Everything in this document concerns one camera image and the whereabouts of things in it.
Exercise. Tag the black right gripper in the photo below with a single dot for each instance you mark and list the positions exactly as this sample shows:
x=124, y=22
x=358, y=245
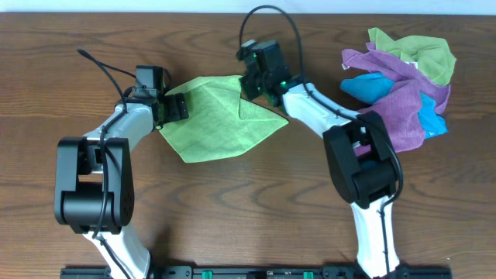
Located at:
x=249, y=93

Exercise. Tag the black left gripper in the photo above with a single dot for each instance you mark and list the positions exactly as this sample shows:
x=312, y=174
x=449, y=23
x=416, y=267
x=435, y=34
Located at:
x=177, y=107

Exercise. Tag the light green cloth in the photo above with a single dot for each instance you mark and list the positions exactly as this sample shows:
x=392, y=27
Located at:
x=221, y=124

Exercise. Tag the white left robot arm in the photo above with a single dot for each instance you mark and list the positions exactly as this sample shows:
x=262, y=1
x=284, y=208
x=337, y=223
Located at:
x=94, y=192

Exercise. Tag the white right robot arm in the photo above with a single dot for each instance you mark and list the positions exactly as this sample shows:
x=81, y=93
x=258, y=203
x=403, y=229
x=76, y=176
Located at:
x=363, y=165

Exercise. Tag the blue cloth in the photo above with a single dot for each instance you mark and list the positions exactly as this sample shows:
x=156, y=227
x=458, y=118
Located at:
x=408, y=113

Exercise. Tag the purple cloth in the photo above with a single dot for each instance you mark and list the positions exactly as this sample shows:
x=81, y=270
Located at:
x=390, y=66

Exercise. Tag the olive green cloth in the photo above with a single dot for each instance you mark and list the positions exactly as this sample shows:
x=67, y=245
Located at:
x=432, y=55

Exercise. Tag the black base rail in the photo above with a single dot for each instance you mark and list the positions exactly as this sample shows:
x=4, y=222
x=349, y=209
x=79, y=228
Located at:
x=326, y=272

